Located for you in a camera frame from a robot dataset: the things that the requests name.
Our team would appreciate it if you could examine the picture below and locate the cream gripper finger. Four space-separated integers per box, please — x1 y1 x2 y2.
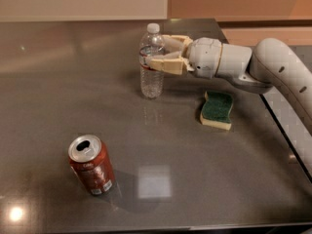
163 35 193 54
145 51 193 75

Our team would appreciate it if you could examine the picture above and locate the clear plastic water bottle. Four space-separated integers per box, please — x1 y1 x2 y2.
138 23 165 99

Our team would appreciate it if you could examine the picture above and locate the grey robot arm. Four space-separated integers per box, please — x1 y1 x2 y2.
143 35 312 134

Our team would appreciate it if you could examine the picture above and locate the green and yellow sponge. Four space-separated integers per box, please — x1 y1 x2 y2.
200 91 233 131

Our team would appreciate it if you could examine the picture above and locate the red soda can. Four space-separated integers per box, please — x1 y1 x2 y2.
68 135 115 195

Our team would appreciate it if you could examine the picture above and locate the grey side table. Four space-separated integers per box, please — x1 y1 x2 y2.
250 38 312 177

